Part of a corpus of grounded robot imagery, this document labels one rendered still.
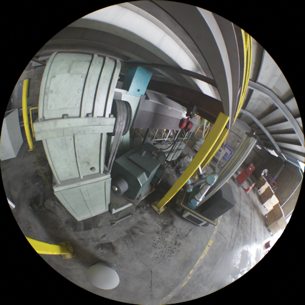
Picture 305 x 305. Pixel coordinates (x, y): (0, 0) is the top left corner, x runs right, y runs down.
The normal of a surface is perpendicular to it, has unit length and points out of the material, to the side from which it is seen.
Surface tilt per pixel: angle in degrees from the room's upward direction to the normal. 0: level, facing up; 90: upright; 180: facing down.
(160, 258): 0
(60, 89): 80
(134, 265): 0
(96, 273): 1
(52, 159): 90
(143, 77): 90
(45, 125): 90
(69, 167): 90
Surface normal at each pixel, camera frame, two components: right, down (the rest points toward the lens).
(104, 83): 0.67, 0.46
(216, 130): -0.70, 0.14
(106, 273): 0.36, -0.80
